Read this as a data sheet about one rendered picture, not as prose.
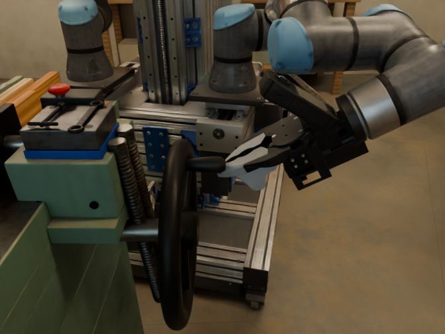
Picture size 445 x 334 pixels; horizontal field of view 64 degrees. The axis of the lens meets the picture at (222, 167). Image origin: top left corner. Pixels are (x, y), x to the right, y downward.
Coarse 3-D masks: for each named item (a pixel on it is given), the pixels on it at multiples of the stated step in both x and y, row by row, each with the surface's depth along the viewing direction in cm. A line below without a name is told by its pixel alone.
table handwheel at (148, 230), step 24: (168, 168) 46; (168, 192) 44; (192, 192) 67; (168, 216) 42; (192, 216) 55; (120, 240) 55; (144, 240) 55; (168, 240) 42; (192, 240) 53; (168, 264) 42; (192, 264) 65; (168, 288) 43; (192, 288) 62; (168, 312) 44
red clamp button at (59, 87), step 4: (56, 84) 51; (60, 84) 51; (64, 84) 51; (48, 88) 50; (52, 88) 49; (56, 88) 49; (60, 88) 50; (64, 88) 50; (68, 88) 50; (48, 92) 50; (52, 92) 49; (56, 92) 49; (60, 92) 49; (64, 92) 50
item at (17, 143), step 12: (0, 108) 51; (12, 108) 52; (0, 120) 50; (12, 120) 52; (0, 132) 50; (12, 132) 52; (0, 144) 50; (12, 144) 50; (0, 156) 50; (0, 168) 50; (0, 180) 50
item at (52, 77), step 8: (48, 72) 83; (56, 72) 83; (40, 80) 78; (48, 80) 80; (56, 80) 83; (32, 88) 74; (40, 88) 76; (16, 96) 70; (40, 96) 76; (40, 104) 76
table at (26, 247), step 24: (0, 192) 50; (0, 216) 45; (24, 216) 45; (48, 216) 49; (120, 216) 50; (0, 240) 42; (24, 240) 43; (48, 240) 49; (72, 240) 49; (96, 240) 49; (0, 264) 38; (24, 264) 43; (0, 288) 38; (0, 312) 38
